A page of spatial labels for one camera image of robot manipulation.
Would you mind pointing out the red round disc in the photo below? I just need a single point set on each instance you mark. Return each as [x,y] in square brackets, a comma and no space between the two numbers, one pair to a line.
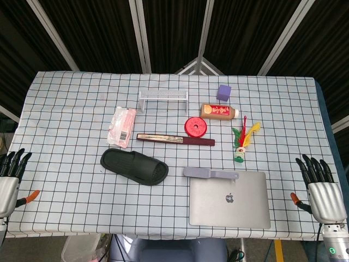
[195,127]

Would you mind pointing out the purple foam cube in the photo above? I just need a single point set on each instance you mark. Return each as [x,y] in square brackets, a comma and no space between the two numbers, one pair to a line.
[224,93]

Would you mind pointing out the silver closed laptop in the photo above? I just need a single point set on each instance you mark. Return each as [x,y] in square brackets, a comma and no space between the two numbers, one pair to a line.
[229,202]

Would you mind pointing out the colourful feather shuttlecock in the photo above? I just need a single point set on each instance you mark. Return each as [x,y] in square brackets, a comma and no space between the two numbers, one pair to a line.
[241,143]

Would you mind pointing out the white triangular screen foot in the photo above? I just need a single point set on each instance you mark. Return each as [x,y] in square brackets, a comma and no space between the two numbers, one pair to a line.
[188,66]

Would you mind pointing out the black rubber slipper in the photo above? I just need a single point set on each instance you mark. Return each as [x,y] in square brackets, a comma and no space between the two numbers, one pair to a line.
[128,165]

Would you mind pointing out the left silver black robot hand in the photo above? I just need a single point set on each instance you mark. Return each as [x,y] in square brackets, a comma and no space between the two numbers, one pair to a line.
[8,191]

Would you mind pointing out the white aluminium screen post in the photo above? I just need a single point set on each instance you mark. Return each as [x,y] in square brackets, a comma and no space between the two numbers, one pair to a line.
[286,38]
[9,114]
[204,27]
[54,38]
[140,38]
[340,124]

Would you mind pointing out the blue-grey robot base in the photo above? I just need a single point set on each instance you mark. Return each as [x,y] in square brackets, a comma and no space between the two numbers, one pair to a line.
[169,249]

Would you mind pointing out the brown drink bottle red label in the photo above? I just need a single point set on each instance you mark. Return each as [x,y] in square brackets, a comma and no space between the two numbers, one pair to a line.
[218,111]

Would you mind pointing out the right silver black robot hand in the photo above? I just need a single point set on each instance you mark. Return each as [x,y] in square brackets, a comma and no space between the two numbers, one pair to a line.
[327,199]

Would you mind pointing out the pink plastic packet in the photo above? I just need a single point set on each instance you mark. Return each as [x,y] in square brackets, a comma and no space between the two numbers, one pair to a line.
[121,127]

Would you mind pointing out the clear plastic bin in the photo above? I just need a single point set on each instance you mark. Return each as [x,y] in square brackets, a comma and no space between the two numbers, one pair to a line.
[79,249]

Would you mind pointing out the dark red folded fan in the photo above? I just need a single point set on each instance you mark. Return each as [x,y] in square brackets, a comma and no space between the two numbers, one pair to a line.
[177,140]

